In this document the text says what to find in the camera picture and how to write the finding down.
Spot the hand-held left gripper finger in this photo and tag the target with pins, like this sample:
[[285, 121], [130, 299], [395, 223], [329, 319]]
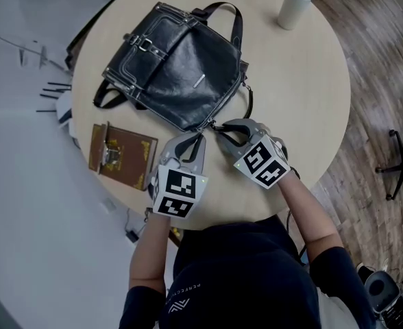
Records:
[[175, 146], [198, 156]]

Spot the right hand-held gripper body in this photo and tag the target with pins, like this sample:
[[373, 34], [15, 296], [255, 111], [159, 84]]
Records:
[[263, 163]]

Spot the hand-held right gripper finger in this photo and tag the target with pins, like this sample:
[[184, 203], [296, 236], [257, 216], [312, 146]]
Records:
[[244, 125], [235, 147]]

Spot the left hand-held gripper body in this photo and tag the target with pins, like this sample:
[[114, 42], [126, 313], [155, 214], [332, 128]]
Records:
[[177, 190]]

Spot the black leather handbag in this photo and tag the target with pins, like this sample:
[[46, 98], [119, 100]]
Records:
[[187, 70]]

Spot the person's right forearm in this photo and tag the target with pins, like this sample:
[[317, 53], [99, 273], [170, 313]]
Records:
[[311, 218]]

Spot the person's left forearm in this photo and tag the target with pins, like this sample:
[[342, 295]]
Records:
[[150, 252]]

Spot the brown hardcover book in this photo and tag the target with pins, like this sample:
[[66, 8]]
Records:
[[126, 159]]

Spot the black power adapter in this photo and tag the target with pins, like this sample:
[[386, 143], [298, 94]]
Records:
[[132, 235]]

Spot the person's torso dark shirt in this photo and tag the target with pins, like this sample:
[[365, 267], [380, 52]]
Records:
[[239, 273]]

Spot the white router black antennas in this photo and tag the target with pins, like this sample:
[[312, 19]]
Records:
[[64, 110]]

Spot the white cylindrical tumbler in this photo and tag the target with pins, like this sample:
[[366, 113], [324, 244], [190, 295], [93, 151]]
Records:
[[292, 7]]

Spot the black swivel chair base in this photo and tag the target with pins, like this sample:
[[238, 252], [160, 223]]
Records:
[[402, 170]]

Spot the person's grey sneaker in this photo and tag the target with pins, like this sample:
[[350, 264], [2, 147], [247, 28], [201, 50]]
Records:
[[384, 293]]

